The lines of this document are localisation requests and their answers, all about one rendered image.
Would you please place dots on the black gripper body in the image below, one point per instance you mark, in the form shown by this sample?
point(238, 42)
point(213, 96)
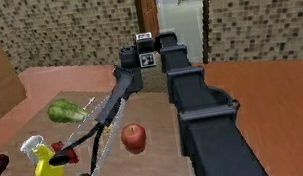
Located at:
point(128, 57)

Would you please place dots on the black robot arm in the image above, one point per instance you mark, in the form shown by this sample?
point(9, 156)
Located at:
point(209, 127)

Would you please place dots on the red apple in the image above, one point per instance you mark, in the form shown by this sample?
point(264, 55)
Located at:
point(134, 138)

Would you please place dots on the yellow spray bottle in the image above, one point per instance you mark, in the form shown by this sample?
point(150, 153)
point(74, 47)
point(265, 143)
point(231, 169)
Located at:
point(48, 175)

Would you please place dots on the white cup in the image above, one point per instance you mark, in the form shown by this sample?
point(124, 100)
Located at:
point(30, 145)

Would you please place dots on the green lettuce head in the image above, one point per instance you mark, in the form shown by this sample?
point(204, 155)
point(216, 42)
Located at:
point(65, 111)

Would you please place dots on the brown wooden room door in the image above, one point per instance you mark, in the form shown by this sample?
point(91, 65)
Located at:
point(146, 5)

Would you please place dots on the silver fork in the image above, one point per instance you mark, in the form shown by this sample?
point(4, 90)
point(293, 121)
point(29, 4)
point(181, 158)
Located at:
point(89, 103)

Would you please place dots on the brown wooden table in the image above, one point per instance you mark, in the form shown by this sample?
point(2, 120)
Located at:
point(146, 174)

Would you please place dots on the silver knife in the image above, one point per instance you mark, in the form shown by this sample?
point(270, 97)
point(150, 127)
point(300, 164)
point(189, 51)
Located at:
point(115, 129)

